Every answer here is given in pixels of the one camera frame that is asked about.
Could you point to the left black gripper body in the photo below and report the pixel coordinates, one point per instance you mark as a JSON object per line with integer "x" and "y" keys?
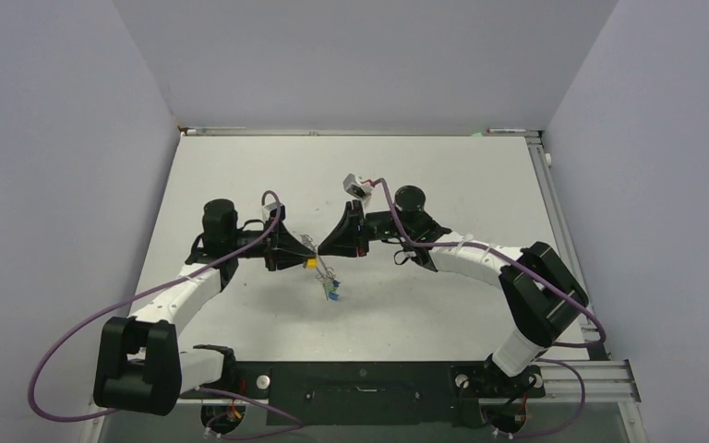
{"x": 270, "y": 244}

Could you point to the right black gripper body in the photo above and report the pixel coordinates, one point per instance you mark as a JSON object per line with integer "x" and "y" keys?
{"x": 381, "y": 225}

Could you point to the large metal ring disc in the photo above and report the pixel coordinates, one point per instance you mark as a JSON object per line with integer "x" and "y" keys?
{"x": 324, "y": 273}

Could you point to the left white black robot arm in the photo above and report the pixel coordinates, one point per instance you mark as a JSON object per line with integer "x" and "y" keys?
{"x": 141, "y": 367}

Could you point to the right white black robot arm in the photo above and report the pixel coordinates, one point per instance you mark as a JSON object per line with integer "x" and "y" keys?
{"x": 543, "y": 296}

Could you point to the red white marker pen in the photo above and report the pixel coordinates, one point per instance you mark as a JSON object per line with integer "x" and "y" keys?
{"x": 505, "y": 131}

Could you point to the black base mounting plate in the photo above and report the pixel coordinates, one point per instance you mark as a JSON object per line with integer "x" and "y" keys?
{"x": 336, "y": 410}

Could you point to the aluminium rail back edge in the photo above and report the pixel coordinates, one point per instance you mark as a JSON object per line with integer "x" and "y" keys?
{"x": 252, "y": 132}

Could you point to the aluminium frame rail right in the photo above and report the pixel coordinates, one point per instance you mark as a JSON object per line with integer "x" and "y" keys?
{"x": 562, "y": 236}

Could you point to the aluminium frame rail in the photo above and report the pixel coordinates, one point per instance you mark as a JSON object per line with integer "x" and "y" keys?
{"x": 562, "y": 236}
{"x": 599, "y": 381}

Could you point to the aluminium frame rail front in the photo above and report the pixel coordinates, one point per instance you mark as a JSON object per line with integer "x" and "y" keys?
{"x": 599, "y": 381}

